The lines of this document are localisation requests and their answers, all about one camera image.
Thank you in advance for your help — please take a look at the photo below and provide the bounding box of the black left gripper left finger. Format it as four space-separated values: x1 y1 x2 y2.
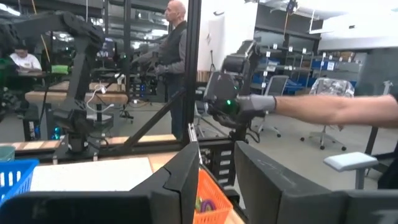
130 141 200 224

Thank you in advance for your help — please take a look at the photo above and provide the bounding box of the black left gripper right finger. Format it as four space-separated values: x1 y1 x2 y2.
234 141 343 224

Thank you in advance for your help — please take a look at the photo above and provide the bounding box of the purple coil keychain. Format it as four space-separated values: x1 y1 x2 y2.
200 198 218 214

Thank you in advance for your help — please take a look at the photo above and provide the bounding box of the orange plastic basket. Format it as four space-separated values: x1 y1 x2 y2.
192 167 234 224

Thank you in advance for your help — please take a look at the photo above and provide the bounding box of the blue plastic basket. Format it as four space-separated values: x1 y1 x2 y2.
0 159 40 207

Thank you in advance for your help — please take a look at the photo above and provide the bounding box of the teal plastic tray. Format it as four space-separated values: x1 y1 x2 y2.
0 146 16 162

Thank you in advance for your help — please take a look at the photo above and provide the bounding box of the person's forearm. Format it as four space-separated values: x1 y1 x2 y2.
273 94 398 129

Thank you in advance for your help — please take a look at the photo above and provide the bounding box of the grey office chair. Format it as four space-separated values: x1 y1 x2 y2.
257 74 290 138

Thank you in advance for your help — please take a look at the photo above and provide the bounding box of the plastic covered office chair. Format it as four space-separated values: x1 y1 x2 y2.
300 77 356 152

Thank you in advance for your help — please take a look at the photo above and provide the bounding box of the black rack with labels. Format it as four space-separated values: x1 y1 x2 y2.
198 146 238 187

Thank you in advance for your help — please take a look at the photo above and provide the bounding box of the grey padded armrest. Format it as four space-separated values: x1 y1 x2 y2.
323 151 379 190

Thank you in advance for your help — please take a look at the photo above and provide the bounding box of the white perforated metal shelf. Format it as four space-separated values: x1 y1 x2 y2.
30 157 154 192

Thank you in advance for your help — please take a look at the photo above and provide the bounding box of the person's hand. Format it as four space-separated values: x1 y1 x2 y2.
236 94 277 121

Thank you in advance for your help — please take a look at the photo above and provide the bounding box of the storage shelving with bins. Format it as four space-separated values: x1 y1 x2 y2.
254 46 361 94

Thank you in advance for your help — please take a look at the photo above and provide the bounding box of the person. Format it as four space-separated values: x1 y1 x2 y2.
133 0 189 141
9 46 43 74

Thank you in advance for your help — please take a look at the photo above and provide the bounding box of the wooden background table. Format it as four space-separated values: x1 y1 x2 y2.
24 80 129 106

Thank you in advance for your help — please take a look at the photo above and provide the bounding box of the green box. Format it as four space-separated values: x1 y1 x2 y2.
51 64 69 75

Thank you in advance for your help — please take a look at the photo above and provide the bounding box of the white cable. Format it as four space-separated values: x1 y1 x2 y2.
85 83 125 113

